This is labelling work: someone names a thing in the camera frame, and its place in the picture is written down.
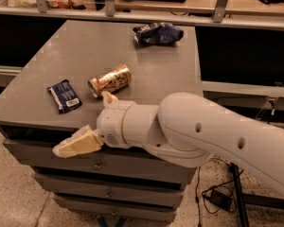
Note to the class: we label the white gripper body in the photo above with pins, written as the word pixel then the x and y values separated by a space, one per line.
pixel 111 123

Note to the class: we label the blue crumpled chip bag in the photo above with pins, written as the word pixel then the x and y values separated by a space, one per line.
pixel 158 33

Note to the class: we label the black metal floor stand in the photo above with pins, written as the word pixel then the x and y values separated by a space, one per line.
pixel 244 199

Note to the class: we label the blue rxbar blueberry wrapper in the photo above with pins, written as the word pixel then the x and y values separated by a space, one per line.
pixel 65 96

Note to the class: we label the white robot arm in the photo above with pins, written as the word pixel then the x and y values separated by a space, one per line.
pixel 186 130

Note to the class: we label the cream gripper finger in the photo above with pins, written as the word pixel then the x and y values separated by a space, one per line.
pixel 108 98
pixel 83 141

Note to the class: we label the black power adapter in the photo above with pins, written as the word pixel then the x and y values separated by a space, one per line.
pixel 221 200

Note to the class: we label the gold drink can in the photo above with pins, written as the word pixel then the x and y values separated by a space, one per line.
pixel 111 81

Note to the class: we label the grey drawer cabinet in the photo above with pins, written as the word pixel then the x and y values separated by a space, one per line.
pixel 124 183

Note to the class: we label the grey metal railing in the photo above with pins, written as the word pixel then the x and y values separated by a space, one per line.
pixel 227 13

